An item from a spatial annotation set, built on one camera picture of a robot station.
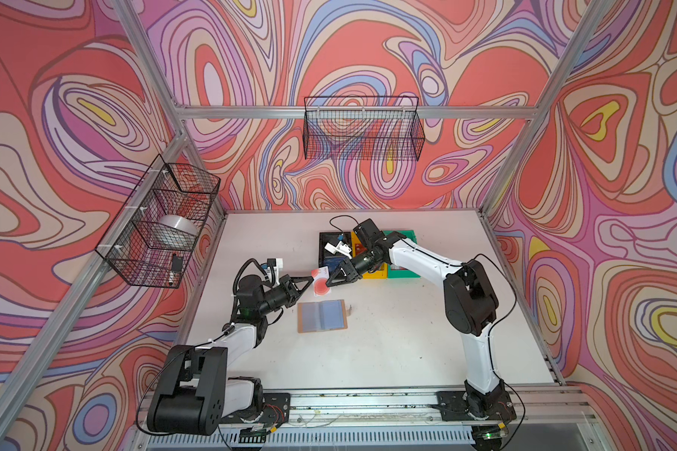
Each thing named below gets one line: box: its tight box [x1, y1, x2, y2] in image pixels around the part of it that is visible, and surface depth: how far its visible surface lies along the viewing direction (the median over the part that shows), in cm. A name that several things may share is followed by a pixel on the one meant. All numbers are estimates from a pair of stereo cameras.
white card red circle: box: [310, 265, 331, 297], surface depth 83 cm
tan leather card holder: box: [297, 299, 352, 334], surface depth 92 cm
